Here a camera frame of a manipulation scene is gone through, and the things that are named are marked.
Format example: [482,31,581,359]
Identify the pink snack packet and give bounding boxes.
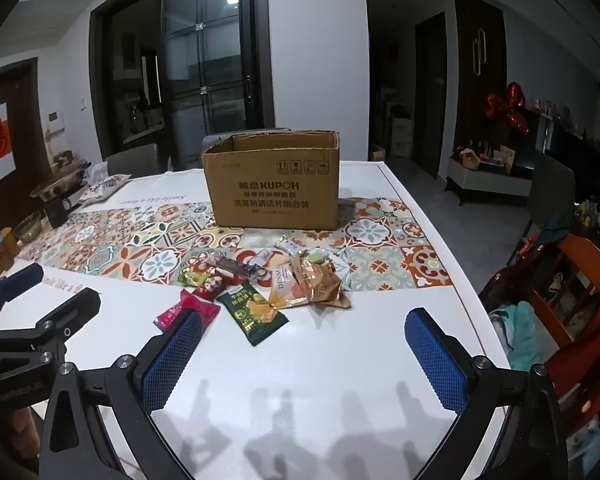
[152,288,222,333]

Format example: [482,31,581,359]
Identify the dark green snack packet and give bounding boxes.
[216,283,288,347]

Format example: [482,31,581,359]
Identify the dark long snack bar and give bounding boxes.
[206,252,261,280]

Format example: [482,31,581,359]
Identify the person left hand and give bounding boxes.
[8,408,41,460]

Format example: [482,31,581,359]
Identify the glass bowl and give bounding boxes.
[14,211,42,244]

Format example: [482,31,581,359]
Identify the teal cloth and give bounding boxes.
[489,301,542,372]

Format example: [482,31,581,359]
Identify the green candy packet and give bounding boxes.
[176,263,213,287]

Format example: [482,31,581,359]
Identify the red cartoon snack packet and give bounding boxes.
[193,270,233,302]

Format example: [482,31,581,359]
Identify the hot pot cooker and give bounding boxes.
[30,159,92,203]

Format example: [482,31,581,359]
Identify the white patterned tissue pack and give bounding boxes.
[79,174,131,205]

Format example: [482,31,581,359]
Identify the orange wooden chair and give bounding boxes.
[479,234,600,437]

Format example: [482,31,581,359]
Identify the patterned tile table runner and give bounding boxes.
[19,197,452,292]

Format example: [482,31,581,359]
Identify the gold orange snack bag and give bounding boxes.
[268,256,351,310]

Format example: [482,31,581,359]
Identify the grey dining chair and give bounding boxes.
[200,128,291,154]
[106,143,162,178]

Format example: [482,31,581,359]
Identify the white low tv cabinet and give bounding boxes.
[444,158,532,207]

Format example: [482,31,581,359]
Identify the brown cardboard box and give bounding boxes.
[201,130,340,231]

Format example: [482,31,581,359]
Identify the red foil balloons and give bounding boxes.
[484,81,529,133]

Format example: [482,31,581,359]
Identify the sliding glass door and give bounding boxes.
[160,0,257,169]

